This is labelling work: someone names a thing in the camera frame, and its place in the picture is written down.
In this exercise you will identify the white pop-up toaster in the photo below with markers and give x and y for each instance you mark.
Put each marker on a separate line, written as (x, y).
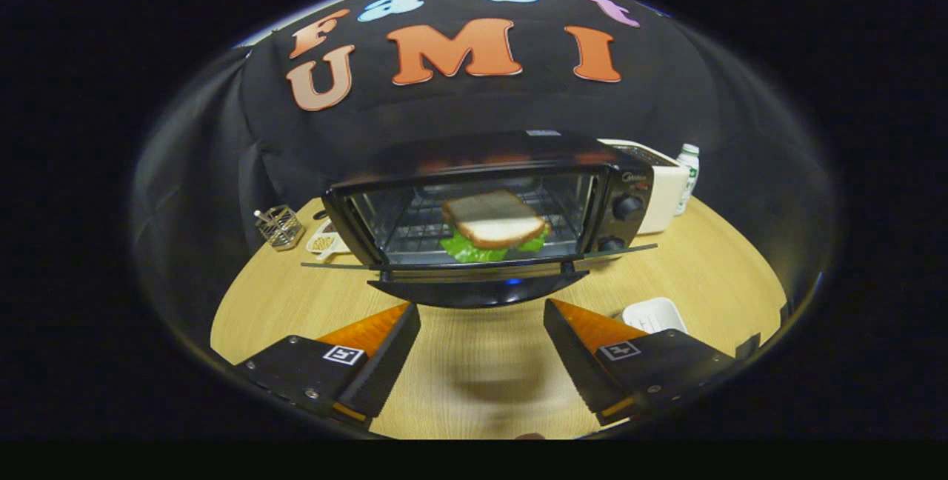
(663, 198)

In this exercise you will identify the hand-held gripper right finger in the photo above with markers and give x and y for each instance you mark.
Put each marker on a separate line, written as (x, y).
(581, 361)

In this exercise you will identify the white plastic drink bottle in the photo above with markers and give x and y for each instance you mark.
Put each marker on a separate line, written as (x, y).
(688, 176)

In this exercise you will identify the small white dish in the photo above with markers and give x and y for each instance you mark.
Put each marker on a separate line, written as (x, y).
(324, 243)

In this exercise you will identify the white rectangular plate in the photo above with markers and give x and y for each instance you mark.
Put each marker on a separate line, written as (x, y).
(655, 313)

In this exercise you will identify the black toaster oven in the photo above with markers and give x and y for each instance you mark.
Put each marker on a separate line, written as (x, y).
(489, 150)

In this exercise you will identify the bread and lettuce sandwich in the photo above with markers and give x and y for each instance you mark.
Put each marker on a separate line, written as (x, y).
(492, 221)

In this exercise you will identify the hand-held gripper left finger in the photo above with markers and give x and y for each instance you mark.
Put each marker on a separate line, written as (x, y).
(385, 361)

